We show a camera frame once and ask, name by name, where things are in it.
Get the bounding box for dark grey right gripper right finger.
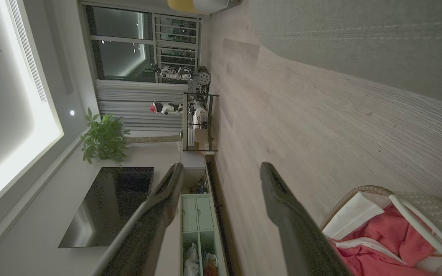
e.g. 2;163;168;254
260;162;354;276

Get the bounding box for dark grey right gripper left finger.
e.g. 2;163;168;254
92;163;184;276

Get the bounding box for red cloth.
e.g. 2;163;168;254
322;191;442;276

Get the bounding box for black flat television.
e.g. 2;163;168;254
58;167;155;249

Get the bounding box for white cabinet with green doors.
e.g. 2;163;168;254
179;151;229;276

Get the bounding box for white plastic bag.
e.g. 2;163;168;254
183;243;201;276

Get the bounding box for orange bag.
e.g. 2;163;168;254
204;253;219;276

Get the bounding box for green potted plant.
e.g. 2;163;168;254
81;107;183;165

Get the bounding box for white robot with red head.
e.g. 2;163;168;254
149;101;183;115

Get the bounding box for white pleated curtain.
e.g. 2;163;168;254
94;79;189;133

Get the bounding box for white machine parts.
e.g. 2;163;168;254
188;102;208;129

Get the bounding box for white wicker laundry basket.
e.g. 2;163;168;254
320;185;442;276

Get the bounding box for white humanoid robot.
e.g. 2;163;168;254
154;65;193;81

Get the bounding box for large framed window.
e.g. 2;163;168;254
79;2;202;83

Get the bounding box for linear ceiling air vent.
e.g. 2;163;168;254
8;0;48;102

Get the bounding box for grey rug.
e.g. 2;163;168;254
250;0;442;108

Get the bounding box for yellow round seat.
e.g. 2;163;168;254
167;0;198;14

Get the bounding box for black metal frame rack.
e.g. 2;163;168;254
182;92;219;153

